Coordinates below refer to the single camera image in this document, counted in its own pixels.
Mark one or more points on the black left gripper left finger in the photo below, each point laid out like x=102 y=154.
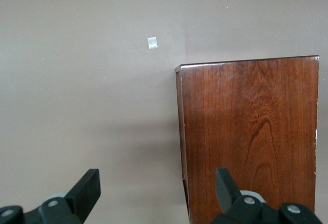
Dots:
x=87 y=188

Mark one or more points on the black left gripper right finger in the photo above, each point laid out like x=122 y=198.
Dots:
x=226 y=190

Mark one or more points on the dark wooden drawer cabinet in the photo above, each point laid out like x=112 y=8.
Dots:
x=256 y=119

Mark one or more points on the small tape patch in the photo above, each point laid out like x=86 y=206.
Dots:
x=152 y=42

